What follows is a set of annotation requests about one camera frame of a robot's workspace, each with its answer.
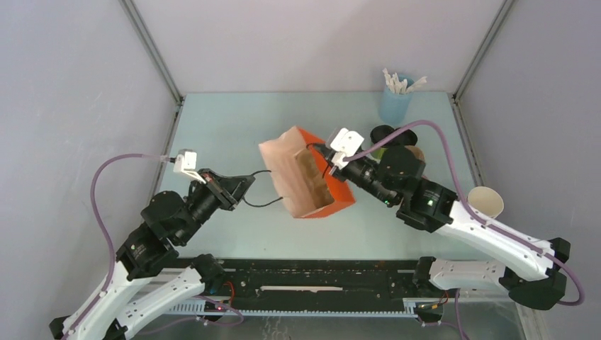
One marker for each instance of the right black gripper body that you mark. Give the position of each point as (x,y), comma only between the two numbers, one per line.
(350,171)

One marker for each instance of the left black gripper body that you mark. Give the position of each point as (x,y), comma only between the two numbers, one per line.
(217,189)

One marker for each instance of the black coffee cup lid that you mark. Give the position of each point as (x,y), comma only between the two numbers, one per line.
(380,132)

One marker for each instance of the orange paper bag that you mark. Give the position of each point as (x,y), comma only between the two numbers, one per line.
(279,157)

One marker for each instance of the green paper coffee cup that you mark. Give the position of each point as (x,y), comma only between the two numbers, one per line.
(378,153)

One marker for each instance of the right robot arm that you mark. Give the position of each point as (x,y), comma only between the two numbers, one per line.
(528,277)

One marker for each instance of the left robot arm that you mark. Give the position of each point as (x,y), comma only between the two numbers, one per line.
(169,221)

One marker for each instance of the brown cardboard cup carrier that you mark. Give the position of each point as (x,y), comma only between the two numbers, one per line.
(417,152)

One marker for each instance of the light blue holder cup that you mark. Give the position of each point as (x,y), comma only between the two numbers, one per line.
(393,106)

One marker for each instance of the white wrapped stirrer sticks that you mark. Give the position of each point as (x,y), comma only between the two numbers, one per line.
(402,86)

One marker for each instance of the stack of paper cups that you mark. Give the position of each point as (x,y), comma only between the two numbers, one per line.
(486,200)

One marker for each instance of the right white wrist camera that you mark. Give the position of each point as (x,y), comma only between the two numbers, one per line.
(344,143)

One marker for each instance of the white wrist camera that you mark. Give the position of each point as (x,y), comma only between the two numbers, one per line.
(185,165)
(344,143)

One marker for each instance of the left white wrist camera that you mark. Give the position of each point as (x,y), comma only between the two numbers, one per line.
(185,165)

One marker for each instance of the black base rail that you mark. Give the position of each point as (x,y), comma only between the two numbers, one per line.
(327,288)

